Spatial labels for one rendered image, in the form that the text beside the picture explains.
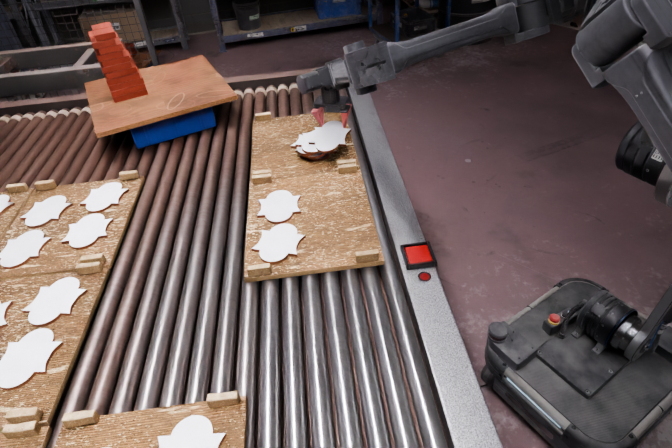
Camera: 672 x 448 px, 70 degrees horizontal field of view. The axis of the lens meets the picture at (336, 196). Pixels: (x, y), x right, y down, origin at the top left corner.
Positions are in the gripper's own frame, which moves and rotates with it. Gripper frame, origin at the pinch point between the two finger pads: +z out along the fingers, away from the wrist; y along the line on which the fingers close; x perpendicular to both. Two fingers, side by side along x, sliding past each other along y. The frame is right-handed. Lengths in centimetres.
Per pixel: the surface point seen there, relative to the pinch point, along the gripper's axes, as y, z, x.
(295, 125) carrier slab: -19.2, 8.1, 13.1
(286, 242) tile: 0.2, 8.4, -48.3
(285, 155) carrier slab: -15.7, 8.5, -7.0
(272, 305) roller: 3, 12, -67
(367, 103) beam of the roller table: 2.4, 10.2, 38.0
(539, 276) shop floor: 81, 103, 48
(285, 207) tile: -5.2, 8.1, -34.6
